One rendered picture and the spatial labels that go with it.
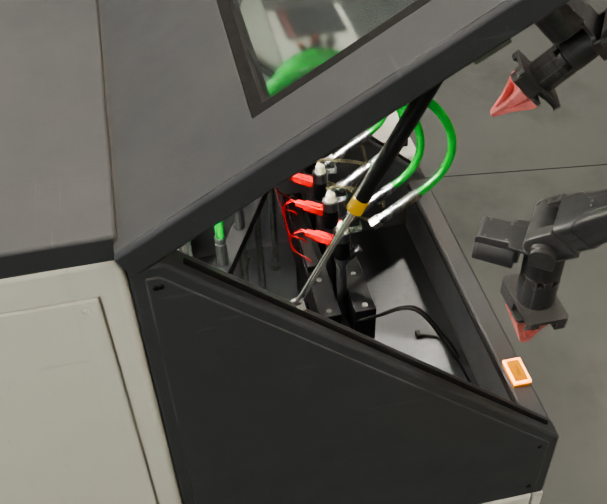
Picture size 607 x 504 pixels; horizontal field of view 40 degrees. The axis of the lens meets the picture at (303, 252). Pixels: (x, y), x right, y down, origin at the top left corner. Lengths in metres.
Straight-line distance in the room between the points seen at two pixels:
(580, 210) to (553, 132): 2.54
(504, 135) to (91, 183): 2.79
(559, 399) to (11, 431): 1.87
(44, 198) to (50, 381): 0.22
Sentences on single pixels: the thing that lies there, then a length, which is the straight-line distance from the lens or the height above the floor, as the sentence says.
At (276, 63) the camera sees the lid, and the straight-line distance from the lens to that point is 0.92.
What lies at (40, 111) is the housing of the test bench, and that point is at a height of 1.50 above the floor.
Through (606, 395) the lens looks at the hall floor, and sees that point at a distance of 2.69.
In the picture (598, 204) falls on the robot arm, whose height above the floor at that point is 1.38.
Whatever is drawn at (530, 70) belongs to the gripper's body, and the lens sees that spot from 1.44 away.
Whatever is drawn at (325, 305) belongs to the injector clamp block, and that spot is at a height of 0.98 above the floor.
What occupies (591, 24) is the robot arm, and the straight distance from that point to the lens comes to 1.40.
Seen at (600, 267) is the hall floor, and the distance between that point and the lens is 3.06.
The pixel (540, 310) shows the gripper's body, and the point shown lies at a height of 1.14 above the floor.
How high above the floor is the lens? 2.06
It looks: 44 degrees down
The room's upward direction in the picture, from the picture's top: 2 degrees counter-clockwise
